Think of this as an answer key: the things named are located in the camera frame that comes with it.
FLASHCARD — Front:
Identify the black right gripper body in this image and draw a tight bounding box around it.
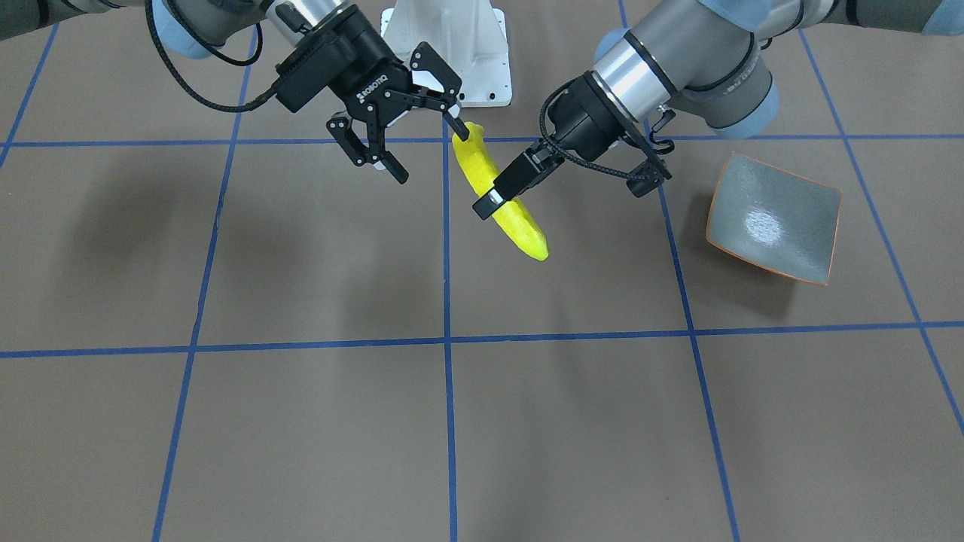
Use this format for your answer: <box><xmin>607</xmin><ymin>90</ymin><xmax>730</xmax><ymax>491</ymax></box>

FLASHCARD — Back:
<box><xmin>273</xmin><ymin>6</ymin><xmax>412</xmax><ymax>126</ymax></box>

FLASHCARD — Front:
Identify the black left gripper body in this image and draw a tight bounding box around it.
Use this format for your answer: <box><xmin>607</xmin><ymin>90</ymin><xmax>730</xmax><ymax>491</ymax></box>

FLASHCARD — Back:
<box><xmin>544</xmin><ymin>73</ymin><xmax>629</xmax><ymax>163</ymax></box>

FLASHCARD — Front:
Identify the greenish yellow banana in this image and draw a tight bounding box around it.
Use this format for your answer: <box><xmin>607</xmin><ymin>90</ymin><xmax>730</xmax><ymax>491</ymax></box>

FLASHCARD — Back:
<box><xmin>452</xmin><ymin>121</ymin><xmax>550</xmax><ymax>261</ymax></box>

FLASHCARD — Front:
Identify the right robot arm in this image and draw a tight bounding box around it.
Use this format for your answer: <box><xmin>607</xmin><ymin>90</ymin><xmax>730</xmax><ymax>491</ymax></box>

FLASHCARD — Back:
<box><xmin>2</xmin><ymin>1</ymin><xmax>471</xmax><ymax>183</ymax></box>

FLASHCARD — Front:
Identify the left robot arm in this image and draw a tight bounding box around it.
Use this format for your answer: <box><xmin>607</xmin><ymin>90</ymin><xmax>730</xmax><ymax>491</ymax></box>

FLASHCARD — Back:
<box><xmin>473</xmin><ymin>1</ymin><xmax>962</xmax><ymax>219</ymax></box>

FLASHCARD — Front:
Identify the grey square plate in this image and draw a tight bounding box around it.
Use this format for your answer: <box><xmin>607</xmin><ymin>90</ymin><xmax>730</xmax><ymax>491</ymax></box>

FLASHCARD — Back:
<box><xmin>705</xmin><ymin>152</ymin><xmax>843</xmax><ymax>287</ymax></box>

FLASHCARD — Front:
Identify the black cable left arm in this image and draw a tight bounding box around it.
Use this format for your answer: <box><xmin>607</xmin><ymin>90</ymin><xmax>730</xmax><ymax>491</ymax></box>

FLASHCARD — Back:
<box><xmin>538</xmin><ymin>83</ymin><xmax>648</xmax><ymax>181</ymax></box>

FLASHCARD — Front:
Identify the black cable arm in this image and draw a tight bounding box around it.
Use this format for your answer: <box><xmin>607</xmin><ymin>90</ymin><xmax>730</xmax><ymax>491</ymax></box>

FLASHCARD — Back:
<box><xmin>145</xmin><ymin>0</ymin><xmax>283</xmax><ymax>115</ymax></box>
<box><xmin>538</xmin><ymin>83</ymin><xmax>648</xmax><ymax>181</ymax></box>

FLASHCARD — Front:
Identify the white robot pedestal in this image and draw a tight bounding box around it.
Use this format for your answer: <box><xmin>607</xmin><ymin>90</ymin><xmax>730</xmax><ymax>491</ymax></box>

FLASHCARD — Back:
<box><xmin>381</xmin><ymin>1</ymin><xmax>513</xmax><ymax>108</ymax></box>

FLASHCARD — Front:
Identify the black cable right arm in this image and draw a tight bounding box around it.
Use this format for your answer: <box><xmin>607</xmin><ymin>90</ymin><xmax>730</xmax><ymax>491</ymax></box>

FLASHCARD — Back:
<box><xmin>145</xmin><ymin>0</ymin><xmax>283</xmax><ymax>115</ymax></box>

